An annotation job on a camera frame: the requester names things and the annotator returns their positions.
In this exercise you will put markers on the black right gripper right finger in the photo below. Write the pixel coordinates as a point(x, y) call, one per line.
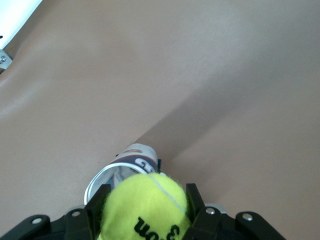
point(215, 225)

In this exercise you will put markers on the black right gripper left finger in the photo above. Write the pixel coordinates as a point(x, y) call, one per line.
point(75, 225)

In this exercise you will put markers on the yellow tennis ball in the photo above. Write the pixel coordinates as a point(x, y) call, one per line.
point(145, 200)

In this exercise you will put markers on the white blue tennis ball can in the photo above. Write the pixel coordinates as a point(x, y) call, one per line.
point(140, 160)

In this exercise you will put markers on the brown table mat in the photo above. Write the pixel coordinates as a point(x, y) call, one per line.
point(200, 75)

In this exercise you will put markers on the silver table edge bracket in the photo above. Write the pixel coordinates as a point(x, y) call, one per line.
point(3, 60)

